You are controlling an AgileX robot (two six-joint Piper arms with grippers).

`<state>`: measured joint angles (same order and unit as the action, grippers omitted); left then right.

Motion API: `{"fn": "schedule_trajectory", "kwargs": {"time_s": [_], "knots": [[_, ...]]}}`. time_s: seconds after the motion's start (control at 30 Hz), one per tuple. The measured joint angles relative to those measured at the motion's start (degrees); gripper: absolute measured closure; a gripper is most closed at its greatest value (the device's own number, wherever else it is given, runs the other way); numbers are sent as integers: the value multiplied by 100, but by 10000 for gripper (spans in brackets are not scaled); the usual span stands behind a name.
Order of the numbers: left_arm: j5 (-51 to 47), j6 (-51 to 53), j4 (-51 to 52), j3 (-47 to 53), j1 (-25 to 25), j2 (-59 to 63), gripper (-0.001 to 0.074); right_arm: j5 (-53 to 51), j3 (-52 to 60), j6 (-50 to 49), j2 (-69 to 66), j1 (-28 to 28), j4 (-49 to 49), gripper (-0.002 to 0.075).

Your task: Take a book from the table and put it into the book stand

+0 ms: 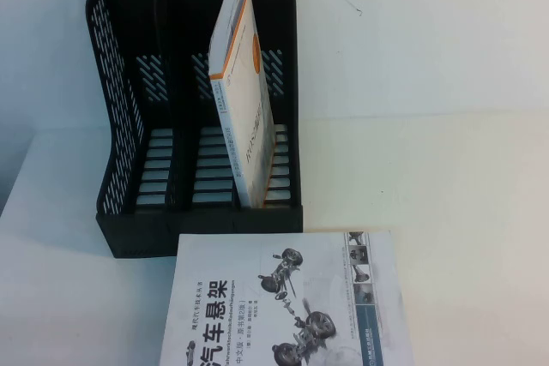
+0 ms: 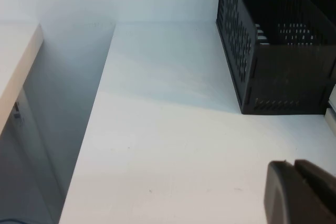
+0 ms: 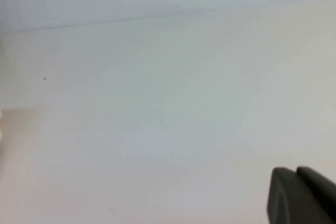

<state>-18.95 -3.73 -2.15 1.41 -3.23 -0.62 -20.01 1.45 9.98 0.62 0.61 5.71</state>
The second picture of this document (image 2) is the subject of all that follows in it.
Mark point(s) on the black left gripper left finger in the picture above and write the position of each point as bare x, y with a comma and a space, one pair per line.
283, 197

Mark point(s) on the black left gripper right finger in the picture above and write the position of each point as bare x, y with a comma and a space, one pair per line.
321, 190

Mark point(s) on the black perforated book stand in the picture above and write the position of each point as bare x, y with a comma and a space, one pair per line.
288, 77

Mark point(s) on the white side table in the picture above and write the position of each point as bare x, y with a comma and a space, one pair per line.
15, 58

